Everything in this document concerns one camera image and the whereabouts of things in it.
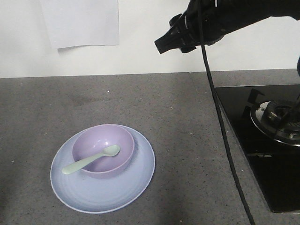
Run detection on light blue plate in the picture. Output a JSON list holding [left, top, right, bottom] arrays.
[[50, 127, 155, 214]]

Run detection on white paper sheet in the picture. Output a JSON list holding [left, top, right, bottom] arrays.
[[40, 0, 119, 49]]

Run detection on black cable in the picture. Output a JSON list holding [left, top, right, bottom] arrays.
[[195, 0, 256, 225]]

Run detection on black glass gas stove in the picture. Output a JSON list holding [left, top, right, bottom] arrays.
[[216, 84, 300, 213]]

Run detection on lilac plastic bowl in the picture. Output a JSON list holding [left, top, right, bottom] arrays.
[[72, 124, 135, 179]]

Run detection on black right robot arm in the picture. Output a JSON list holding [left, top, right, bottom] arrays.
[[154, 0, 300, 53]]

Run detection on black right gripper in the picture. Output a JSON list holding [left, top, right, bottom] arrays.
[[154, 0, 224, 54]]

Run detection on mint green plastic spoon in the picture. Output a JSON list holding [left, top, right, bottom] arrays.
[[61, 145, 120, 175]]

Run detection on steel gas burner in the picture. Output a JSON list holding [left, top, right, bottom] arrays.
[[250, 99, 300, 147]]

